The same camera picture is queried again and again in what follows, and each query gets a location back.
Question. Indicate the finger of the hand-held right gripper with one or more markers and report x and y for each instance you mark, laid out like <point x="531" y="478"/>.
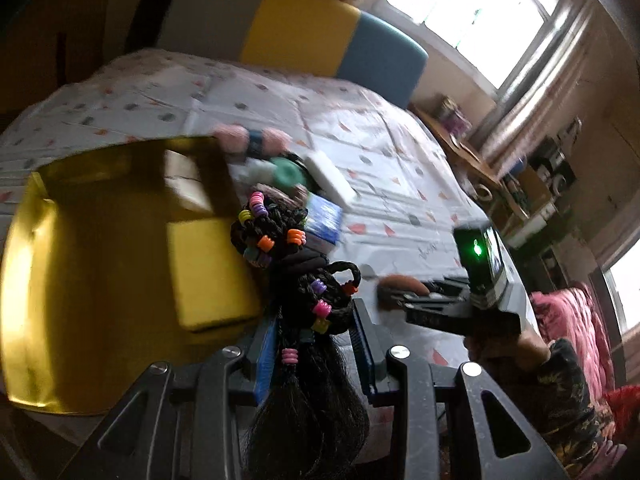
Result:
<point x="430" y="301"/>
<point x="447" y="282"/>

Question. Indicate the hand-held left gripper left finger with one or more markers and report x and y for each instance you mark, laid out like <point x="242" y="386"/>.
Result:
<point x="265" y="355"/>

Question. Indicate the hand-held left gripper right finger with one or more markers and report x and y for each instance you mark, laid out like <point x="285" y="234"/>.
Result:
<point x="362" y="350"/>

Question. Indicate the brown makeup puff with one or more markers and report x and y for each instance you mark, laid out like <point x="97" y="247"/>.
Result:
<point x="400" y="285"/>

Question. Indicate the black braided beaded hair piece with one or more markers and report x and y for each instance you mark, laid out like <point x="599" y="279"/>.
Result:
<point x="305" y="400"/>

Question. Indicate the white foam block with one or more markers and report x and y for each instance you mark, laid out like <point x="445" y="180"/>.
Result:
<point x="330" y="177"/>

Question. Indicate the gold metal tray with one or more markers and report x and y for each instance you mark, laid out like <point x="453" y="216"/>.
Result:
<point x="100" y="285"/>

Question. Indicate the pink towel blue band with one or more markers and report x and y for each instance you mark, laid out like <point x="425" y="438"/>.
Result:
<point x="230" y="139"/>

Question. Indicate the person's right forearm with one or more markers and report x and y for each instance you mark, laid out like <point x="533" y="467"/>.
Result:
<point x="570" y="405"/>

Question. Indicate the green and white soft puff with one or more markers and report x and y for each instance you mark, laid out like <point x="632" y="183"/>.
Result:
<point x="285" y="172"/>

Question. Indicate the person's right hand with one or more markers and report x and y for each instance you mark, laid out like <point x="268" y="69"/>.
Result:
<point x="505" y="347"/>

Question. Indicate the pink quilted blanket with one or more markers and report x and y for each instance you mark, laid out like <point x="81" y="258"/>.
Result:
<point x="575" y="330"/>

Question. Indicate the yellow sponge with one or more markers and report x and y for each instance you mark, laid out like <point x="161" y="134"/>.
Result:
<point x="210" y="270"/>

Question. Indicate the cluttered shelf unit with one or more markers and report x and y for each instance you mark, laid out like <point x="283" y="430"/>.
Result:
<point x="540" y="180"/>

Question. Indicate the blue packet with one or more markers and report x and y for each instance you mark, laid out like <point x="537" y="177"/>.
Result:
<point x="325" y="217"/>

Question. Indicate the wooden side desk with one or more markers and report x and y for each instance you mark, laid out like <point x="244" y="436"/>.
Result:
<point x="450" y="145"/>

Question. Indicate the small side window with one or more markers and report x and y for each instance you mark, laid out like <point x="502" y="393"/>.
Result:
<point x="625" y="290"/>

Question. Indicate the purple tin can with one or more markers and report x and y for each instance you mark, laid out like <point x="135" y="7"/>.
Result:
<point x="454" y="115"/>

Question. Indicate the printed white tablecloth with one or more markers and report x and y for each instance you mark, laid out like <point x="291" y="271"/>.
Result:
<point x="350" y="110"/>

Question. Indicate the wooden wardrobe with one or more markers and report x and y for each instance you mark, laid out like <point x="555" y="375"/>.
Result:
<point x="30" y="60"/>

